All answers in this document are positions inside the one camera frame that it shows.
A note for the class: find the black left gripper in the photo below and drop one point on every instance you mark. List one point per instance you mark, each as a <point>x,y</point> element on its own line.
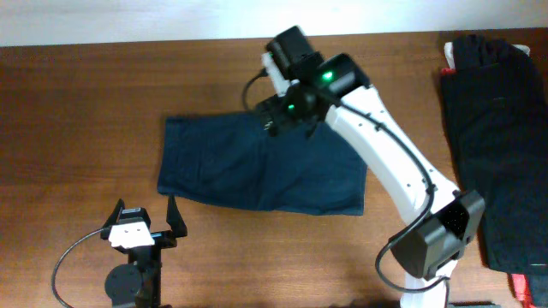
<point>174,219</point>

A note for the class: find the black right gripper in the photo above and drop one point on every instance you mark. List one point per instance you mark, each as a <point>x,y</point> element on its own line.
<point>282,119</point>

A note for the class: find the navy blue shorts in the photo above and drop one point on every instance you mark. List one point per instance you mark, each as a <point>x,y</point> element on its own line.
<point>231,161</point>

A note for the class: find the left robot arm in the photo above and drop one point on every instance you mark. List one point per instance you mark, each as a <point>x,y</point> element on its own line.
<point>137,283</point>

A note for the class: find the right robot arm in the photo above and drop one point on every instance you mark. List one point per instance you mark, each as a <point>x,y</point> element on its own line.
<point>440,219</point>

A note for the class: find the red cloth in pile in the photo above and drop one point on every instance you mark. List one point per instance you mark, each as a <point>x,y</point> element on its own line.
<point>447,71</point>

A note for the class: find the white cloth in pile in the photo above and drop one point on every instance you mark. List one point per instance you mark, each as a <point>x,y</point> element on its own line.
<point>449,56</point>

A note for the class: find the black garment in pile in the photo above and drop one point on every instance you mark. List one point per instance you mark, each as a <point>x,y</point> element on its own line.
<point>496,121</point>

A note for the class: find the red item at bottom right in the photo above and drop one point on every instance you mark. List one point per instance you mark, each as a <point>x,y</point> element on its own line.
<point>521,290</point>

